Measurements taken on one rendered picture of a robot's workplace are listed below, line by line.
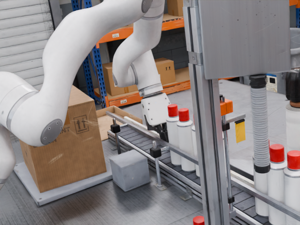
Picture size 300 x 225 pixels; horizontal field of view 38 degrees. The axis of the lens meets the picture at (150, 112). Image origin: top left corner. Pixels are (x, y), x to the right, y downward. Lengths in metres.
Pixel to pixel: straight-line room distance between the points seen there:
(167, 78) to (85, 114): 3.62
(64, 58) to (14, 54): 4.13
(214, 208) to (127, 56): 0.58
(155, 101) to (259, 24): 0.69
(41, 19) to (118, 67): 3.81
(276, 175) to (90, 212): 0.60
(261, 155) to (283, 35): 0.25
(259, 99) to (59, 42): 0.49
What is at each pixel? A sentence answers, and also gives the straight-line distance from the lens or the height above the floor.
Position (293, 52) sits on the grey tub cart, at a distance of 3.35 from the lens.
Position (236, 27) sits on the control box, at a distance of 0.87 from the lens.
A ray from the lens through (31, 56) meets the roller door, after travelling 5.20.
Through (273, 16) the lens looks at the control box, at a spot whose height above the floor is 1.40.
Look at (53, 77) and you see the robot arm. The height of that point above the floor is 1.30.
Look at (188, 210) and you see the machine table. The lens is 1.30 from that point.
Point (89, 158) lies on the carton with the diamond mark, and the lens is 1.51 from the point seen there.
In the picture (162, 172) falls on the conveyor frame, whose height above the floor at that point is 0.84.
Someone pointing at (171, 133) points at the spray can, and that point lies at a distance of 1.40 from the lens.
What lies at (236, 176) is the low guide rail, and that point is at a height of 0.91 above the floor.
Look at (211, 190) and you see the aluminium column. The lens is 1.03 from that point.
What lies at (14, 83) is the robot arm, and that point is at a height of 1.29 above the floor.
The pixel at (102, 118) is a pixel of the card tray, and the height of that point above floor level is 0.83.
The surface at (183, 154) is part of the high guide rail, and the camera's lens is 1.33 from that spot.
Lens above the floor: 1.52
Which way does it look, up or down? 19 degrees down
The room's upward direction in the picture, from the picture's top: 8 degrees counter-clockwise
